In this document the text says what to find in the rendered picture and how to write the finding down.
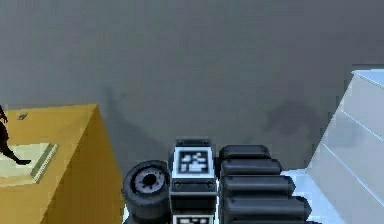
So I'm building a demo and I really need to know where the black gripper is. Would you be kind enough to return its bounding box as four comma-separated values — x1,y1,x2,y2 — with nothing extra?
121,160,172,224

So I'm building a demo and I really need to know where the yellow wooden cabinet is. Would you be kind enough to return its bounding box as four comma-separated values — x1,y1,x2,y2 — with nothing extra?
0,103,125,224

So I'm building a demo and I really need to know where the pale green book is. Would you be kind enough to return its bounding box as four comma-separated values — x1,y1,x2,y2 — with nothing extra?
0,143,60,184

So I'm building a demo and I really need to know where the dark brown statue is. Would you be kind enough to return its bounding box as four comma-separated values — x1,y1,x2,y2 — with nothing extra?
0,105,32,166

